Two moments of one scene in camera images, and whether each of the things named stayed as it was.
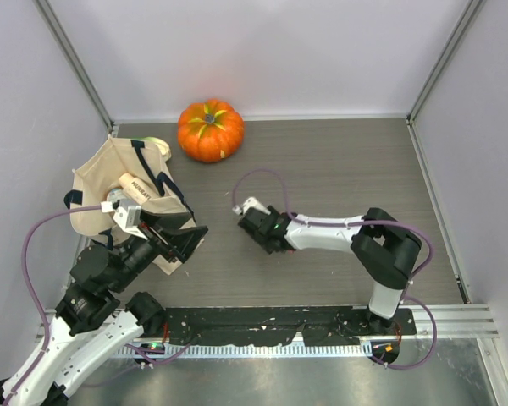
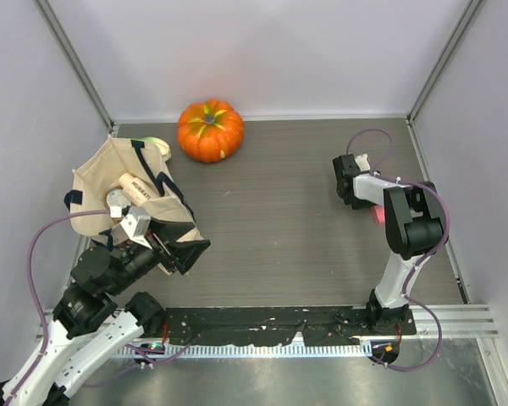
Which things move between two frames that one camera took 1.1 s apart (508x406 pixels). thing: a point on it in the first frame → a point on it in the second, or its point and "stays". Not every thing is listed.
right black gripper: x=274 y=212 → x=361 y=204
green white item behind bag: x=162 y=145 stays
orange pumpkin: x=211 y=130 stays
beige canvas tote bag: x=100 y=173 stays
